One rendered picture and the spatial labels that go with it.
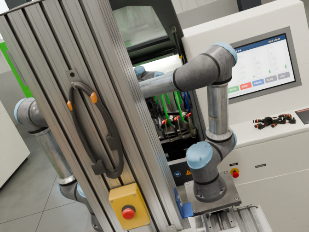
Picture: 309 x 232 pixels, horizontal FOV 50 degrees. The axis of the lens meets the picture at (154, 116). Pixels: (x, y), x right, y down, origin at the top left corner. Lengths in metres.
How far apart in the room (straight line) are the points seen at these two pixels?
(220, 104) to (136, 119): 0.52
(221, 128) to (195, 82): 0.32
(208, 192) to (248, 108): 0.77
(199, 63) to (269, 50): 0.93
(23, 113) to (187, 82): 0.67
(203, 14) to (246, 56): 3.97
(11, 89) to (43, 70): 5.75
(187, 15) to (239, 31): 3.93
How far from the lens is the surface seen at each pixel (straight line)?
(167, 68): 2.27
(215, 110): 1.39
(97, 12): 0.85
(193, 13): 5.95
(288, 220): 2.36
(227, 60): 1.28
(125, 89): 0.89
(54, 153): 1.52
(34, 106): 1.38
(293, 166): 2.10
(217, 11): 6.02
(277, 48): 2.08
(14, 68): 4.98
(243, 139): 1.96
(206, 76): 1.20
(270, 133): 1.97
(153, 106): 1.72
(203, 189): 1.49
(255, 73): 2.07
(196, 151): 1.44
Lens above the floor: 2.05
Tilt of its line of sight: 25 degrees down
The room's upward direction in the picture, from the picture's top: 20 degrees counter-clockwise
